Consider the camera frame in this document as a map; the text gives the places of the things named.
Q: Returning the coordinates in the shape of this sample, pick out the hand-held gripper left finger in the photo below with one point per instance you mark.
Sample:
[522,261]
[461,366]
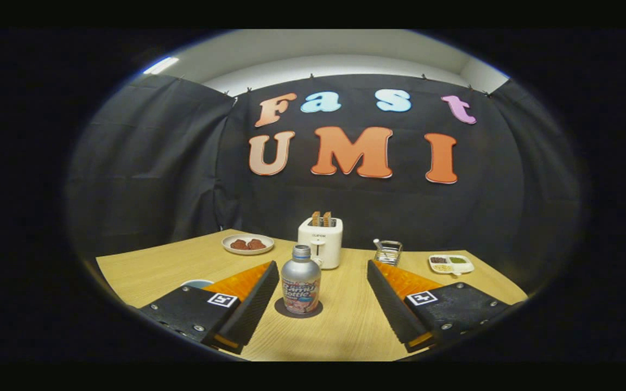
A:
[253,309]

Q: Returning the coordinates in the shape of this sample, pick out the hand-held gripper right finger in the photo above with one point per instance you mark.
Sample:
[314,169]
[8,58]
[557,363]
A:
[394,309]

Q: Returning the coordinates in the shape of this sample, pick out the dark brown coaster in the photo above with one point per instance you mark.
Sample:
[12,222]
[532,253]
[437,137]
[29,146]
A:
[279,310]

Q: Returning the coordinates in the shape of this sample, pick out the silver juice bottle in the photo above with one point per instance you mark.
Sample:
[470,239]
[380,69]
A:
[301,277]

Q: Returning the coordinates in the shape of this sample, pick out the white cup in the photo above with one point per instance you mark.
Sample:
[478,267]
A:
[196,283]

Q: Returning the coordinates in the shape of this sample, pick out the wooden table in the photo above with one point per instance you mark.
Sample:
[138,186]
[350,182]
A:
[345,320]

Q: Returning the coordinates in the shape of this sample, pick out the white round plate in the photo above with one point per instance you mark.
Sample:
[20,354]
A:
[247,252]

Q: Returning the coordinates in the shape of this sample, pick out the red-brown food piece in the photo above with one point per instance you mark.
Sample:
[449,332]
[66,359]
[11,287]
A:
[239,245]
[257,244]

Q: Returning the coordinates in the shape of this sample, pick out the white stick utensil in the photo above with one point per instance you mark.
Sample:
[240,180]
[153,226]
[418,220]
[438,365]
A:
[377,243]

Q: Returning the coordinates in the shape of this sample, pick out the white divided tray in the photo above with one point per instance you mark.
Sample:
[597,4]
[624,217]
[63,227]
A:
[451,270]

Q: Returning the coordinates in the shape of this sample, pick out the white toaster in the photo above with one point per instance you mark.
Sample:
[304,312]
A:
[326,239]

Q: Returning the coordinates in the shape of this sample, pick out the toast slice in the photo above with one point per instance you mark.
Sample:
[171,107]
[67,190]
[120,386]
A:
[327,218]
[316,218]

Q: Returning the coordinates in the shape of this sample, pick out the black backdrop cloth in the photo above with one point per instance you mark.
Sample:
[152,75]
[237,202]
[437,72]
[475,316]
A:
[481,217]

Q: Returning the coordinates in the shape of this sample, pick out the short ceiling light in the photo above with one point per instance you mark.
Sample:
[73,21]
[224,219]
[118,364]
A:
[160,65]

